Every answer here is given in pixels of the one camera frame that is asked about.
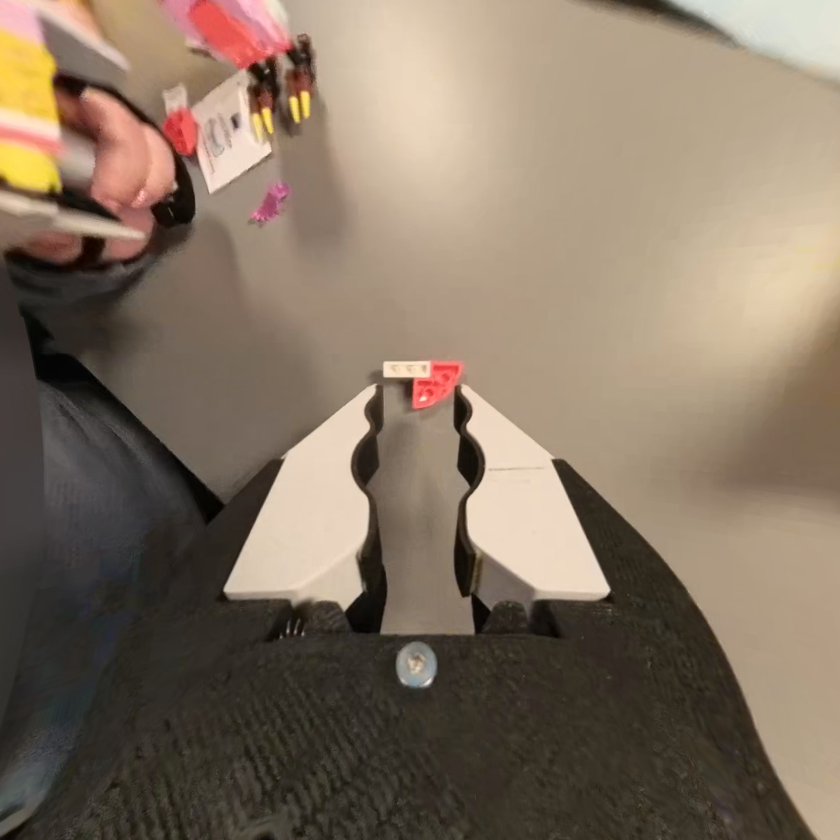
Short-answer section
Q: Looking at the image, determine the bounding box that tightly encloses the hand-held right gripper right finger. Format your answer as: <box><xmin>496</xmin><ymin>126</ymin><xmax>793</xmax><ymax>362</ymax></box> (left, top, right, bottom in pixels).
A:
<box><xmin>453</xmin><ymin>384</ymin><xmax>613</xmax><ymax>635</ymax></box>

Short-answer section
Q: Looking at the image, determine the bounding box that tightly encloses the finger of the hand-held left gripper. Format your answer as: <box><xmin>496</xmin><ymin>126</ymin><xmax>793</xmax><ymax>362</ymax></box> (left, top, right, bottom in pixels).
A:
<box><xmin>41</xmin><ymin>0</ymin><xmax>130</xmax><ymax>74</ymax></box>

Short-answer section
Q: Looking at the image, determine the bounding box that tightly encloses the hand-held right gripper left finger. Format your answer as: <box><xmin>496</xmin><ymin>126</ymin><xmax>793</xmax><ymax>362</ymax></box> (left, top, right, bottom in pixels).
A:
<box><xmin>223</xmin><ymin>384</ymin><xmax>386</xmax><ymax>635</ymax></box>

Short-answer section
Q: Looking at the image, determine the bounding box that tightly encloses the pink and red toy brick model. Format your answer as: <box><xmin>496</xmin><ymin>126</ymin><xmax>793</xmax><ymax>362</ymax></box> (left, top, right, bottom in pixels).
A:
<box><xmin>159</xmin><ymin>0</ymin><xmax>320</xmax><ymax>143</ymax></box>

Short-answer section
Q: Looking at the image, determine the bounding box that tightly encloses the red quarter-round toy brick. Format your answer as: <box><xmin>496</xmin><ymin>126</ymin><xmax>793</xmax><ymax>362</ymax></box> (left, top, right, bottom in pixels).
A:
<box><xmin>411</xmin><ymin>360</ymin><xmax>464</xmax><ymax>412</ymax></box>

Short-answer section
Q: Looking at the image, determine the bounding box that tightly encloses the person's left forearm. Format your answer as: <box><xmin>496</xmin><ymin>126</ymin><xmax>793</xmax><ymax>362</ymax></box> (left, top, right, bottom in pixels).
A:
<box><xmin>3</xmin><ymin>249</ymin><xmax>160</xmax><ymax>326</ymax></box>

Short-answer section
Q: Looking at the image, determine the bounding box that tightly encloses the person's left hand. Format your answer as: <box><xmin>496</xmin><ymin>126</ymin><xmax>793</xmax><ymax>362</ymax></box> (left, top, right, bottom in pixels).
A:
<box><xmin>56</xmin><ymin>84</ymin><xmax>179</xmax><ymax>221</ymax></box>

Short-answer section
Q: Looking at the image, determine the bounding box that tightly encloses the white instruction sheet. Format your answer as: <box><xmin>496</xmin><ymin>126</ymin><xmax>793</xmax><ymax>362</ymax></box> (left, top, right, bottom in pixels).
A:
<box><xmin>192</xmin><ymin>68</ymin><xmax>274</xmax><ymax>195</ymax></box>

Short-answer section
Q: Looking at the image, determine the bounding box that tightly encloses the person's leg in jeans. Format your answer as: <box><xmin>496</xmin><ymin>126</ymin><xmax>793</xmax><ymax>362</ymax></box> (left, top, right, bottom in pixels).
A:
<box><xmin>0</xmin><ymin>379</ymin><xmax>207</xmax><ymax>840</ymax></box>

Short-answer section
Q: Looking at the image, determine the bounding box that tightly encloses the magenta spiky toy brick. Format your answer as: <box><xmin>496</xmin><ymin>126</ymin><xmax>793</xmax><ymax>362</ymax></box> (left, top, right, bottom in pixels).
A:
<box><xmin>248</xmin><ymin>181</ymin><xmax>291</xmax><ymax>227</ymax></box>

